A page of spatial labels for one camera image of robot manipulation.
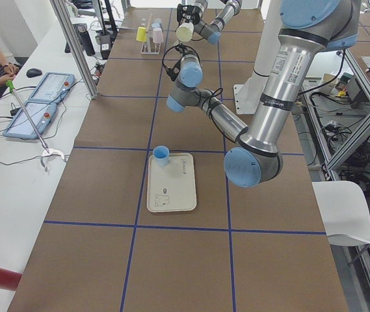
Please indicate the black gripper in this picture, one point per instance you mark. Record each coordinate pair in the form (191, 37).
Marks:
(188, 17)

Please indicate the pale green plastic cup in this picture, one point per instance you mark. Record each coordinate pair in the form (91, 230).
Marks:
(185, 31)

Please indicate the light blue plastic cup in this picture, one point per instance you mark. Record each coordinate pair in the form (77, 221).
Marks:
(157, 23)

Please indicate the pink plastic cup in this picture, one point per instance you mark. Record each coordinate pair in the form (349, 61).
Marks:
(157, 35)

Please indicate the yellow plastic cup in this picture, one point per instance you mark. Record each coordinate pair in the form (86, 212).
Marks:
(141, 35)

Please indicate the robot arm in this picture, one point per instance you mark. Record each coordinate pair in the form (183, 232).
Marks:
(211, 32)
(308, 28)

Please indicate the black water bottle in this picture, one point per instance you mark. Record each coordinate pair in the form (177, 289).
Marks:
(85, 38)

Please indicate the upper blue teach pendant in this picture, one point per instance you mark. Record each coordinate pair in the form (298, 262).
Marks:
(53, 87)

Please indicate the black computer mouse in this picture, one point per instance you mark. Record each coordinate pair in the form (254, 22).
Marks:
(33, 72)

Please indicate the cream plastic tray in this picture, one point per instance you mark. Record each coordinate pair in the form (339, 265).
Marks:
(171, 188)

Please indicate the reacher grabber tool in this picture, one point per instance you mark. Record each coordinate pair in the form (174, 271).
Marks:
(48, 152)

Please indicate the white wire cup rack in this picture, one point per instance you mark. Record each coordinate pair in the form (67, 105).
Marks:
(148, 47)

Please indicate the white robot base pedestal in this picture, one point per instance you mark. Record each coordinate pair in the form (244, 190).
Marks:
(247, 95)

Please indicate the aluminium frame post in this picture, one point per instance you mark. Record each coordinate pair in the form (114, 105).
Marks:
(66, 25)

